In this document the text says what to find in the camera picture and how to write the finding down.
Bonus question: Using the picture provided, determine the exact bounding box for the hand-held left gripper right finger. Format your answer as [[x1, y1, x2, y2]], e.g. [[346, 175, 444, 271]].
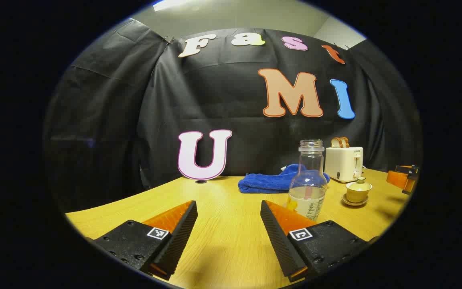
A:
[[260, 200, 370, 282]]

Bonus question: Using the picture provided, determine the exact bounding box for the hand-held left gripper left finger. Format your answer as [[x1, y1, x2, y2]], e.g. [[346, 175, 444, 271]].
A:
[[91, 200, 198, 281]]

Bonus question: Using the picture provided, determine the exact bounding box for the clear water bottle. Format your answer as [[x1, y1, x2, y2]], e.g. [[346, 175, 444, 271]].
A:
[[288, 139, 328, 222]]

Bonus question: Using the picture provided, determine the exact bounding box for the yellow saucer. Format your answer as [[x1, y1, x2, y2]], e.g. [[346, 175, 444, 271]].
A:
[[341, 194, 370, 207]]

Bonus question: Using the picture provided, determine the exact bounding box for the cream toaster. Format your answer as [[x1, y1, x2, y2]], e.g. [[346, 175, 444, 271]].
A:
[[324, 147, 364, 183]]

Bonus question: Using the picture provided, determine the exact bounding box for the blue towel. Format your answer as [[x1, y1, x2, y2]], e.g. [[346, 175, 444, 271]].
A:
[[238, 164, 331, 194]]

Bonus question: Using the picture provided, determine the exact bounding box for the black backdrop cloth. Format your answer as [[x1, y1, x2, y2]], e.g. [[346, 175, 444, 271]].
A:
[[43, 18, 422, 213]]

